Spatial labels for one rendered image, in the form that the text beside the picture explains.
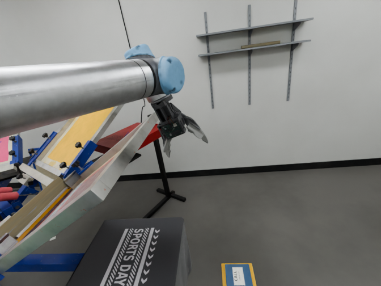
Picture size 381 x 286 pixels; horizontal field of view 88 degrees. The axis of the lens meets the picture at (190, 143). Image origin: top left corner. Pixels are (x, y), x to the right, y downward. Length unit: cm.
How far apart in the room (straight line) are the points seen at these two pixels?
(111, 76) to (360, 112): 323
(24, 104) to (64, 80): 5
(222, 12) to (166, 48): 73
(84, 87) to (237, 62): 242
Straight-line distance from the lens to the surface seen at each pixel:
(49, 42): 326
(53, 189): 119
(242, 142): 294
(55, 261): 137
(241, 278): 96
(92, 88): 32
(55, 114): 30
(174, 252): 107
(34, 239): 70
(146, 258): 110
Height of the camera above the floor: 180
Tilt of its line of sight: 25 degrees down
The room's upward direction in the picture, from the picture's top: 8 degrees counter-clockwise
